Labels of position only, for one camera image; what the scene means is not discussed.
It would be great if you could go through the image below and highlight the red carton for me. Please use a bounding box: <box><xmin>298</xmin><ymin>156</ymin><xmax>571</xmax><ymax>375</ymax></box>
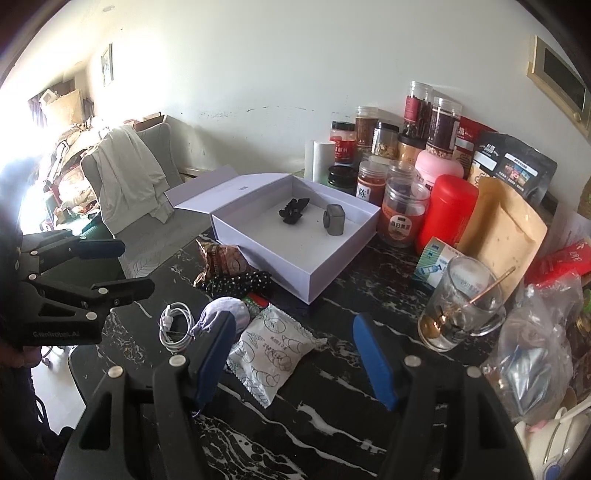
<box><xmin>536</xmin><ymin>244</ymin><xmax>591</xmax><ymax>289</ymax></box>

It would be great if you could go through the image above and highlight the blue and white medicine box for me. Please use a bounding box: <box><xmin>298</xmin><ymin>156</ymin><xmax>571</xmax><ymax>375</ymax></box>
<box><xmin>412</xmin><ymin>237</ymin><xmax>465</xmax><ymax>291</ymax></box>

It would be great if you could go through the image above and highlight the black foil bag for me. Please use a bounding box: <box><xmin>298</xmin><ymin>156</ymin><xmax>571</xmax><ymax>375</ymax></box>
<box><xmin>467</xmin><ymin>130</ymin><xmax>558</xmax><ymax>206</ymax></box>

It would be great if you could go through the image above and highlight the lavender drawstring pouch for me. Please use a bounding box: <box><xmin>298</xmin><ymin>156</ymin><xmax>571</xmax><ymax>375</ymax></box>
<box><xmin>191</xmin><ymin>296</ymin><xmax>250</xmax><ymax>337</ymax></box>

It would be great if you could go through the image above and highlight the black polka-dot cloth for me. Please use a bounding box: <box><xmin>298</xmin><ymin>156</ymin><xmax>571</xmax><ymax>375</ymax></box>
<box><xmin>205</xmin><ymin>270</ymin><xmax>274</xmax><ymax>298</ymax></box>

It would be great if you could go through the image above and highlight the brown snack bag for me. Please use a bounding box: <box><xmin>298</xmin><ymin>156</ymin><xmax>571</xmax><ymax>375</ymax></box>
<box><xmin>193</xmin><ymin>239</ymin><xmax>252</xmax><ymax>289</ymax></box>

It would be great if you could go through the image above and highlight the golden spoon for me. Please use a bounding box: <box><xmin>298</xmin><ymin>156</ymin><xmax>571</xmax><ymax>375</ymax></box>
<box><xmin>422</xmin><ymin>266</ymin><xmax>516</xmax><ymax>342</ymax></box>

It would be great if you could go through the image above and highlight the person's left hand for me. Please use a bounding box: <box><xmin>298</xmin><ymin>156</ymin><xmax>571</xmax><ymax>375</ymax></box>
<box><xmin>0</xmin><ymin>345</ymin><xmax>44</xmax><ymax>368</ymax></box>

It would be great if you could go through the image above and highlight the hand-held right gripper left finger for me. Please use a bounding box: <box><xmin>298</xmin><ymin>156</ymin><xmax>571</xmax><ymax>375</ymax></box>
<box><xmin>55</xmin><ymin>312</ymin><xmax>238</xmax><ymax>480</ymax></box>

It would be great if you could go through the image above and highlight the grey chair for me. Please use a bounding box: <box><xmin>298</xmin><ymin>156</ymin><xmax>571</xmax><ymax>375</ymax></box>
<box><xmin>81</xmin><ymin>122</ymin><xmax>218</xmax><ymax>278</ymax></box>

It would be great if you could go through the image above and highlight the black hair clip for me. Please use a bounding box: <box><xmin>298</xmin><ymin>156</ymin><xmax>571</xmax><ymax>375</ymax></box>
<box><xmin>278</xmin><ymin>196</ymin><xmax>311</xmax><ymax>226</ymax></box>

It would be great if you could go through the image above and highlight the clear plastic bag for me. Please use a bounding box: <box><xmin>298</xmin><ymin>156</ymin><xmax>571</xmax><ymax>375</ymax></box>
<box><xmin>480</xmin><ymin>270</ymin><xmax>587</xmax><ymax>423</ymax></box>

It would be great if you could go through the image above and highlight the red sauce packet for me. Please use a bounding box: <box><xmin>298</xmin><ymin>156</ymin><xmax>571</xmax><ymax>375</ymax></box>
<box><xmin>243</xmin><ymin>294</ymin><xmax>269</xmax><ymax>319</ymax></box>

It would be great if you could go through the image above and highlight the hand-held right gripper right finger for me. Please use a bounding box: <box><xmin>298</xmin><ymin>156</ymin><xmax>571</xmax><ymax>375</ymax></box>
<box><xmin>353</xmin><ymin>312</ymin><xmax>536</xmax><ymax>480</ymax></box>

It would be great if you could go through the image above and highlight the empty clear jar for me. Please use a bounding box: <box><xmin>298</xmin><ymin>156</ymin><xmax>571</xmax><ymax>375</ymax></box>
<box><xmin>388</xmin><ymin>159</ymin><xmax>419</xmax><ymax>183</ymax></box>

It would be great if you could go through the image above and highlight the red canister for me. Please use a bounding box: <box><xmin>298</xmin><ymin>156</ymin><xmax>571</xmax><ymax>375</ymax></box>
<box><xmin>417</xmin><ymin>174</ymin><xmax>479</xmax><ymax>254</ymax></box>

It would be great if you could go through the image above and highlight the pile of household clutter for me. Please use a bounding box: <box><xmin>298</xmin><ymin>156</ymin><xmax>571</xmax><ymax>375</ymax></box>
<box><xmin>28</xmin><ymin>76</ymin><xmax>139</xmax><ymax>232</ymax></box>

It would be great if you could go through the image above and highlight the white snack packet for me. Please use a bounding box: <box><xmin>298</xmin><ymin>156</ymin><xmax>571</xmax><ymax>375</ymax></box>
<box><xmin>226</xmin><ymin>305</ymin><xmax>328</xmax><ymax>408</ymax></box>

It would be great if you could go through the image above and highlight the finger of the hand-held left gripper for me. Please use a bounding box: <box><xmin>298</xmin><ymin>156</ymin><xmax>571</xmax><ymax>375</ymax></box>
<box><xmin>21</xmin><ymin>276</ymin><xmax>156</xmax><ymax>320</ymax></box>
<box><xmin>21</xmin><ymin>231</ymin><xmax>127</xmax><ymax>274</ymax></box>

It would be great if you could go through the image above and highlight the red label seasoning jar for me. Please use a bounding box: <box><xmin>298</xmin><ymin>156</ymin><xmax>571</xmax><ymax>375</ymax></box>
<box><xmin>329</xmin><ymin>121</ymin><xmax>357</xmax><ymax>166</ymax></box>

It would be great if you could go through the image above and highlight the brown powder jar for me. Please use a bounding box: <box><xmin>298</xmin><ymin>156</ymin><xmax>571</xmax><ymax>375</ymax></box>
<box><xmin>355</xmin><ymin>106</ymin><xmax>379</xmax><ymax>153</ymax></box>

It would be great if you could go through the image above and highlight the red foil bag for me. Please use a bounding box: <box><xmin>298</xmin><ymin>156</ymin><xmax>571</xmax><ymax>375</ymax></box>
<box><xmin>452</xmin><ymin>116</ymin><xmax>497</xmax><ymax>181</ymax></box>

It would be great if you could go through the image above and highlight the chili powder jar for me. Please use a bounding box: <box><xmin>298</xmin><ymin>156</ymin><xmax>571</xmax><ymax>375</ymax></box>
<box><xmin>355</xmin><ymin>160</ymin><xmax>391</xmax><ymax>207</ymax></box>

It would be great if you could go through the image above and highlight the lavender cardboard box with lid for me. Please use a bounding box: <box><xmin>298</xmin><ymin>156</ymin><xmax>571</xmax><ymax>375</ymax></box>
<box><xmin>165</xmin><ymin>166</ymin><xmax>382</xmax><ymax>305</ymax></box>

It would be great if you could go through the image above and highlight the gold label jar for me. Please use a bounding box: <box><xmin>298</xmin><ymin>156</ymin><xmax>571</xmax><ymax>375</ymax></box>
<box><xmin>397</xmin><ymin>135</ymin><xmax>426</xmax><ymax>166</ymax></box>

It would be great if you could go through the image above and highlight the small grey metal tin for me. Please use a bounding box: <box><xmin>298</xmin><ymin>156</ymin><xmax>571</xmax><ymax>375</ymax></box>
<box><xmin>322</xmin><ymin>204</ymin><xmax>347</xmax><ymax>237</ymax></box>

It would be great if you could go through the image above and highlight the nut jar with black lid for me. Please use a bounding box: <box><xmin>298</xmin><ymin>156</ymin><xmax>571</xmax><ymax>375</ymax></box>
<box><xmin>372</xmin><ymin>122</ymin><xmax>400</xmax><ymax>160</ymax></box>

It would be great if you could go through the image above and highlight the glass mug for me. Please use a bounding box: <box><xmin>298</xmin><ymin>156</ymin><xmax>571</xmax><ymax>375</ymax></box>
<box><xmin>418</xmin><ymin>255</ymin><xmax>508</xmax><ymax>353</ymax></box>

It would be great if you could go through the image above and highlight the dark jar with black lid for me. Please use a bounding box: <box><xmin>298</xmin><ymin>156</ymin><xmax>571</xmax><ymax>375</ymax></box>
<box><xmin>328</xmin><ymin>164</ymin><xmax>360</xmax><ymax>190</ymax></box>

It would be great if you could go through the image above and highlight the white paper roll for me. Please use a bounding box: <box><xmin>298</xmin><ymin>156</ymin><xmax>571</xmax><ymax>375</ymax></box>
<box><xmin>305</xmin><ymin>140</ymin><xmax>337</xmax><ymax>184</ymax></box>

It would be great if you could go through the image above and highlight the tall jar of dried goods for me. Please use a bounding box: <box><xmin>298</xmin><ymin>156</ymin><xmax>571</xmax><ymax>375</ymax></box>
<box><xmin>426</xmin><ymin>97</ymin><xmax>463</xmax><ymax>160</ymax></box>
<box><xmin>403</xmin><ymin>81</ymin><xmax>434</xmax><ymax>139</ymax></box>

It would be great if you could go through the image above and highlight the white garment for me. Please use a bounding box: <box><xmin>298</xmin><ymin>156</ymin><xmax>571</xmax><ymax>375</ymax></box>
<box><xmin>90</xmin><ymin>126</ymin><xmax>175</xmax><ymax>236</ymax></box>

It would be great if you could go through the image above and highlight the gold picture frame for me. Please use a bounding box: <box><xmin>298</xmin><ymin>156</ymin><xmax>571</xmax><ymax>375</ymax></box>
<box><xmin>527</xmin><ymin>36</ymin><xmax>591</xmax><ymax>123</ymax></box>

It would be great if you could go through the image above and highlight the kraft paper pouch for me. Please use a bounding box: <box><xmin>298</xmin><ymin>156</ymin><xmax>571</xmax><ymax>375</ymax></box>
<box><xmin>455</xmin><ymin>176</ymin><xmax>549</xmax><ymax>296</ymax></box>

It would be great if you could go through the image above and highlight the white cable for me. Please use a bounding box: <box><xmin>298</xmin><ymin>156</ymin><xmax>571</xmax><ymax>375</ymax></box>
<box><xmin>159</xmin><ymin>302</ymin><xmax>197</xmax><ymax>355</ymax></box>

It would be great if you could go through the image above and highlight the pink jar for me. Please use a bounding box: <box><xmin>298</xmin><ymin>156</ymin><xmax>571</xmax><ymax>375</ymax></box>
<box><xmin>414</xmin><ymin>150</ymin><xmax>465</xmax><ymax>185</ymax></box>

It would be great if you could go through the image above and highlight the clear jar with red label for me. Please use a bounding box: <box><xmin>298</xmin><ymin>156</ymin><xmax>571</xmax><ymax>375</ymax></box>
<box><xmin>378</xmin><ymin>178</ymin><xmax>431</xmax><ymax>248</ymax></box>

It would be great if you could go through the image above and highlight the small wall picture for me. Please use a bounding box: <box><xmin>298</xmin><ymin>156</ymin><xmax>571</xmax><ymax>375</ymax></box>
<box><xmin>100</xmin><ymin>43</ymin><xmax>114</xmax><ymax>88</ymax></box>

